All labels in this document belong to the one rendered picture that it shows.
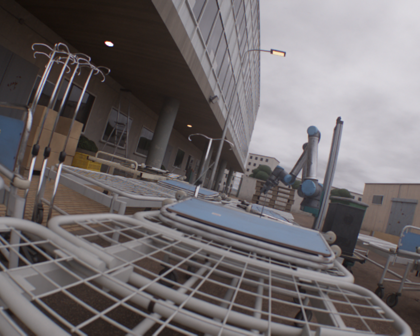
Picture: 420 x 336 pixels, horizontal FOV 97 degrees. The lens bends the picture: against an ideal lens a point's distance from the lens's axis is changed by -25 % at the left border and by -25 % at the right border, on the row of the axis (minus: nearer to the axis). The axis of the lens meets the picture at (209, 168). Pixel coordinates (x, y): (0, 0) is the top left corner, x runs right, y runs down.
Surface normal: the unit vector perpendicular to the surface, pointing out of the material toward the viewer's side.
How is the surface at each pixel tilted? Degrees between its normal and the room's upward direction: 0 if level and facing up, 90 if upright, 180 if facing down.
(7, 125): 90
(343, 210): 90
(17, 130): 90
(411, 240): 90
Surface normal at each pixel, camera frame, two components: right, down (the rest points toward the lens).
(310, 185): -0.66, -0.14
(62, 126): -0.06, -0.07
